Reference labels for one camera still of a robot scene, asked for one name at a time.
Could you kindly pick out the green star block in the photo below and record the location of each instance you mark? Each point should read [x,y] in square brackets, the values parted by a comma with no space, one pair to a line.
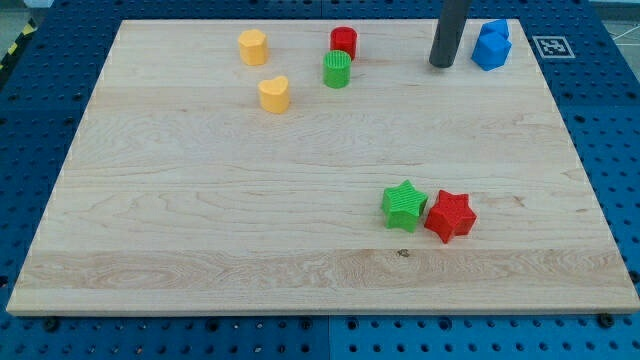
[403,206]

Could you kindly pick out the light wooden board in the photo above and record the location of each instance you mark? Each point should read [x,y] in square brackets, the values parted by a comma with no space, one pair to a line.
[181,196]

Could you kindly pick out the yellow heart block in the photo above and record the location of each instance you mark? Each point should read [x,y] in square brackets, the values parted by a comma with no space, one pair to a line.
[274,95]

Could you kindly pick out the green cylinder block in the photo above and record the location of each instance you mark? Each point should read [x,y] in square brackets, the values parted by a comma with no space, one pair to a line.
[336,69]

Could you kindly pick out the red star block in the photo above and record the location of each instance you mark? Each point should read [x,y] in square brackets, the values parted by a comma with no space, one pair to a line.
[450,216]

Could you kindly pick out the red cylinder block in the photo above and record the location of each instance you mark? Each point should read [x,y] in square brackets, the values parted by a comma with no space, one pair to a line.
[344,38]

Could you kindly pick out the yellow hexagon block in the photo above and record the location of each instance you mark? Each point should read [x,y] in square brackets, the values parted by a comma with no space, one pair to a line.
[253,47]

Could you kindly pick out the front blue polygon block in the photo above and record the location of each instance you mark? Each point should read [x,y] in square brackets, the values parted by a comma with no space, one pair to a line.
[491,51]

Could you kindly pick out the blue polygon block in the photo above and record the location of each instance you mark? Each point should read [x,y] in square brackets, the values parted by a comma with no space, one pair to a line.
[498,26]
[491,51]

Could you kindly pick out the rear blue polygon block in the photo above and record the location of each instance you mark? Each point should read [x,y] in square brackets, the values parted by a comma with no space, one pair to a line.
[498,26]

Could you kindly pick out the white fiducial marker tag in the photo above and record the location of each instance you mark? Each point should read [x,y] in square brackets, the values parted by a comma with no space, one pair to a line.
[553,47]

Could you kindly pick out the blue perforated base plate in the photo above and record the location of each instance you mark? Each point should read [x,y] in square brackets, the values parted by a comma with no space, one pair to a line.
[47,91]

